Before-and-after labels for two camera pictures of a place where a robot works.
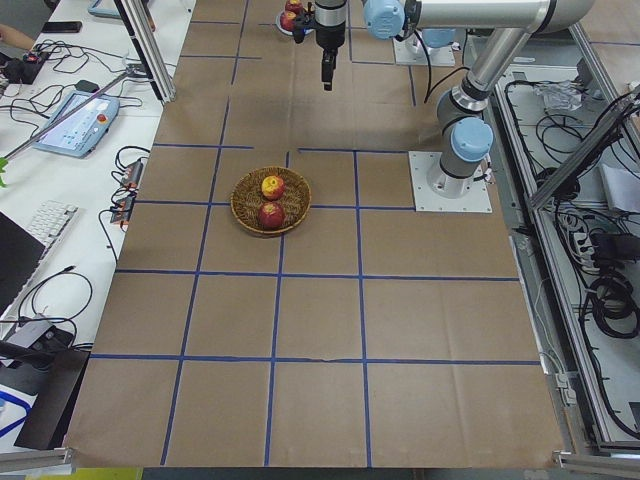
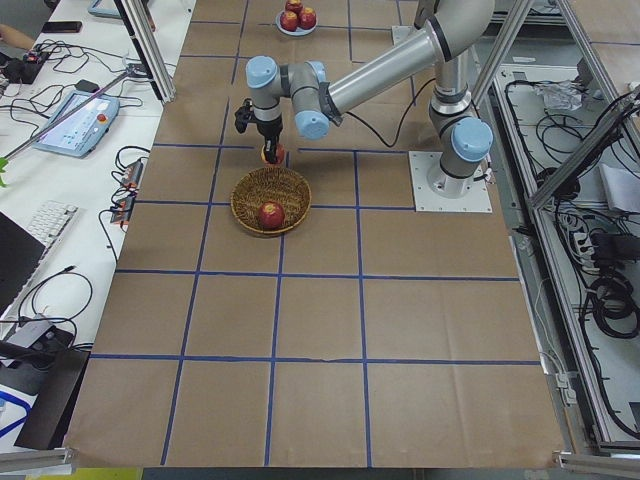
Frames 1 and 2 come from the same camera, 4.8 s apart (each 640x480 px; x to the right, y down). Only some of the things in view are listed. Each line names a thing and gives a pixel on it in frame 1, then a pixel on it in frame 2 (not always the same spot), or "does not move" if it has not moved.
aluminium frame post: x=137 y=22 does not move
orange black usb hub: x=133 y=174 does not move
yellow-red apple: x=272 y=188 → x=279 y=155
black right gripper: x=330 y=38 → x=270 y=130
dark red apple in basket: x=271 y=216 does not move
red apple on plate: x=287 y=20 does not move
